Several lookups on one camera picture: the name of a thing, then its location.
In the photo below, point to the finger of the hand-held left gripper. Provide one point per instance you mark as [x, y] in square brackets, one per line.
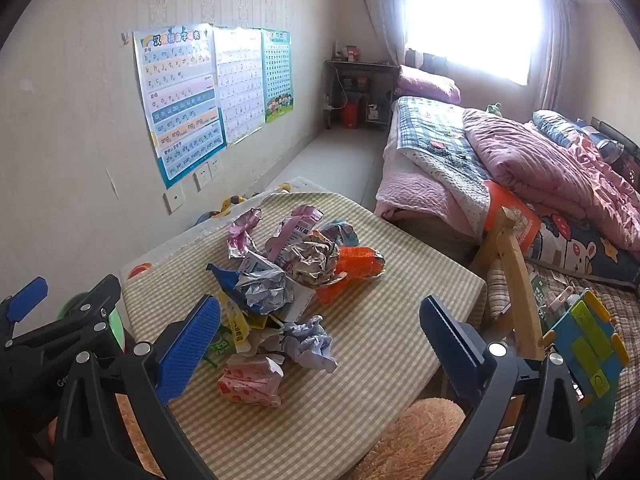
[75, 320]
[25, 301]

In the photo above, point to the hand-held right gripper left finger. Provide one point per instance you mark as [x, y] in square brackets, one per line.
[190, 347]

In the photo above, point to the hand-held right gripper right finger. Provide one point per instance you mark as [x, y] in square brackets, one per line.
[450, 347]

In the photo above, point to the yellow wrapper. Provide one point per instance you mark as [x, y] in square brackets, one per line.
[239, 327]

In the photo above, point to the white paper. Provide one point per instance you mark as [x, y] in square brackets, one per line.
[310, 345]

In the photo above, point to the green wrapper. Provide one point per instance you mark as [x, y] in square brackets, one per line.
[217, 349]

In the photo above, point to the pink dotted packet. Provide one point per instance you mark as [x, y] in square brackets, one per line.
[250, 382]

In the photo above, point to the green striped table cloth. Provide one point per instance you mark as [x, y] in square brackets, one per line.
[380, 340]

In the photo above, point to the navy and silver wrapper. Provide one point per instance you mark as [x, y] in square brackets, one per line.
[260, 290]

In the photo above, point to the person's fuzzy peach clothing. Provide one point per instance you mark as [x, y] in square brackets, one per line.
[415, 435]

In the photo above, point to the white storage bin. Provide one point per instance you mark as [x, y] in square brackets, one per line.
[165, 255]

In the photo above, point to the orange wrapper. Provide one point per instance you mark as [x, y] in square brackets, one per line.
[355, 262]

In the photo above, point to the pink foil wrapper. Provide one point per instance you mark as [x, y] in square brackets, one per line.
[245, 232]

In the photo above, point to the blue and yellow toy block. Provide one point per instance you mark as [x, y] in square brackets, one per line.
[580, 345]

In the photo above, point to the blue toy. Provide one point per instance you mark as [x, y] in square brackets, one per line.
[207, 217]

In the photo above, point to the orange box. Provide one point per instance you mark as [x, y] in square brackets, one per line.
[525, 225]

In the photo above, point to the yellow toy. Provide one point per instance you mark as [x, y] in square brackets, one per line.
[227, 205]

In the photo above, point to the crumpled brown foil bag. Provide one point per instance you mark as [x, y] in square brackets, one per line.
[312, 260]

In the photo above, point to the pink and white packet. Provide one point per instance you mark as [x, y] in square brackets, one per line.
[295, 230]

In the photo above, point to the cartoon printed blanket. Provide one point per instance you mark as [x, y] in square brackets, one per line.
[575, 245]

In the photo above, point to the light pink quilted bedspread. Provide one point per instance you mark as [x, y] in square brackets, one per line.
[420, 185]

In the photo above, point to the pink quilt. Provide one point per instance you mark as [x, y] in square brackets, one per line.
[530, 165]

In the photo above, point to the blue plaid pillow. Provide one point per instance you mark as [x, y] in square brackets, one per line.
[555, 125]

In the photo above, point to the red bin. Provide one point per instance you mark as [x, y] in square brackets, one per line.
[351, 115]

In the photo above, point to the pink pillow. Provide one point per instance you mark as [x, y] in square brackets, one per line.
[430, 85]

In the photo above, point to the dark shelf desk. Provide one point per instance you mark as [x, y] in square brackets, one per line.
[360, 64]

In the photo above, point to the bright window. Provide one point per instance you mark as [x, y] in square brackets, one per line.
[475, 15]

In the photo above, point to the pale patterned curtain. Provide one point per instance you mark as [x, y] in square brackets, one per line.
[380, 5]

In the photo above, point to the wooden chair frame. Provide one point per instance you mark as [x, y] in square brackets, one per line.
[520, 285]

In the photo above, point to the white blank wall plate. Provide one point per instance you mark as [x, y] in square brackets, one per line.
[175, 201]

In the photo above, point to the white wall socket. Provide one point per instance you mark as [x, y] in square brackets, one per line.
[202, 178]
[216, 168]

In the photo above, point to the blue alphabet wall poster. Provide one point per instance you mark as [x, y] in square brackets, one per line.
[175, 110]

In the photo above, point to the white chart wall poster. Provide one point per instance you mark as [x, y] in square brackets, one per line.
[240, 90]

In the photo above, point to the green chart wall poster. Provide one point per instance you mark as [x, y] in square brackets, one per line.
[277, 75]

